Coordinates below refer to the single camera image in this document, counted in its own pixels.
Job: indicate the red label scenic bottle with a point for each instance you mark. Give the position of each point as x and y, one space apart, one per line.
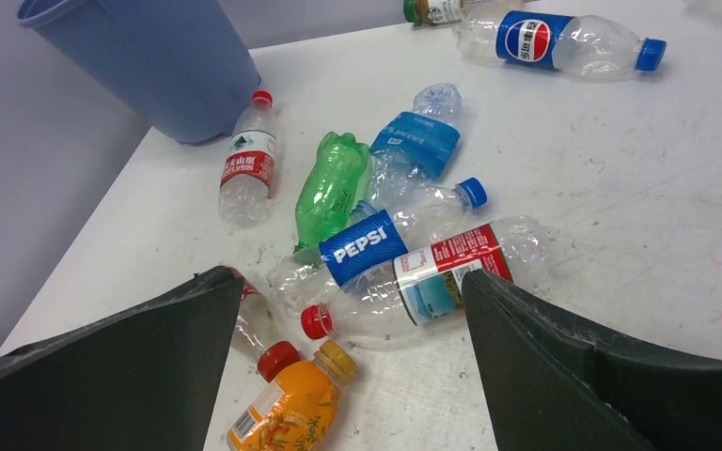
393 298

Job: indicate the blue label crushed bottle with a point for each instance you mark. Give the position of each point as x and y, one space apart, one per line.
413 149

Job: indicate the green cap brown bottle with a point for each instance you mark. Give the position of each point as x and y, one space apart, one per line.
433 12

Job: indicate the blue plastic bin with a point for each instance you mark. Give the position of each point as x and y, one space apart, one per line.
180 65

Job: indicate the red cap tea bottle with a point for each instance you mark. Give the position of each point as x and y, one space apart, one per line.
256 334

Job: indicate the Pepsi English label bottle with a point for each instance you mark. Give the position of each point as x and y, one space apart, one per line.
424 216

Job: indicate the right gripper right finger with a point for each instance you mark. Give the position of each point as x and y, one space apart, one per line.
554 380

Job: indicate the green plastic bottle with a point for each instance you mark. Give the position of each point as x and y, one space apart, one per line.
329 192

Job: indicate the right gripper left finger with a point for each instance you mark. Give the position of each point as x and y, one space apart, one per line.
145 378

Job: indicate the red label water bottle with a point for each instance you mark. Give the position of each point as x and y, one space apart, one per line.
247 176

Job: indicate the Pepsi logo bottle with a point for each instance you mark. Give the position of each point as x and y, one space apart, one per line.
588 47

